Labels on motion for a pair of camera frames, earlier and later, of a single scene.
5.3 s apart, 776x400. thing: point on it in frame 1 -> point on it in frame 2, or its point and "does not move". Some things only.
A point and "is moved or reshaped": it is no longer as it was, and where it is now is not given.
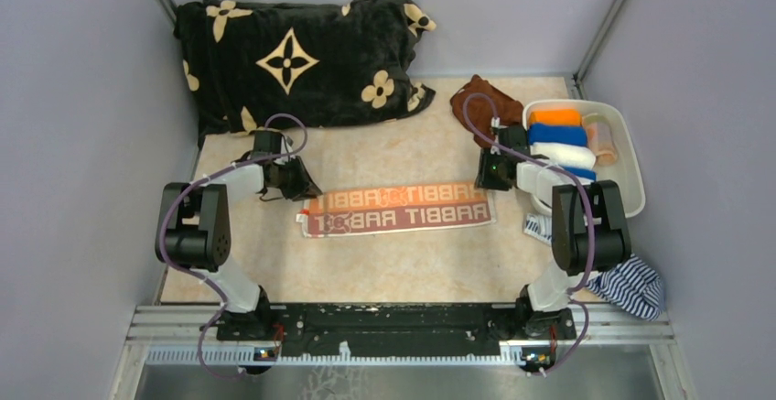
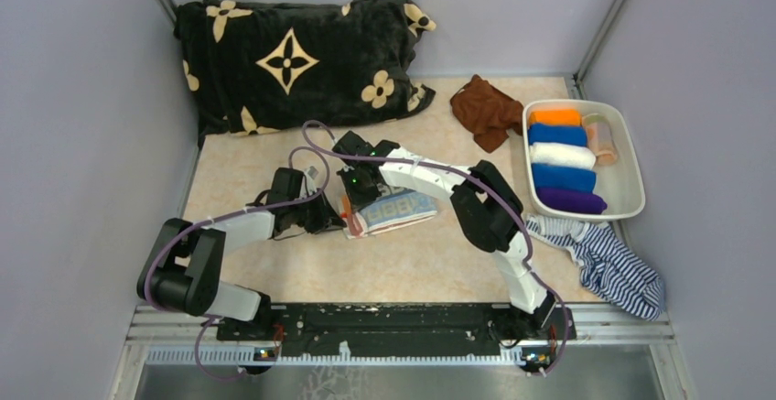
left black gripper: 304,187 -> 328,219
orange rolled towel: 555,116 does not move
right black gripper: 484,180 -> 357,201
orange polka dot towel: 600,138 does not move
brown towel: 481,109 does not move
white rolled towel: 566,155 does not move
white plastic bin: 627,169 does not move
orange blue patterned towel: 394,208 is moved or reshaped
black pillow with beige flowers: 245,63 does not move
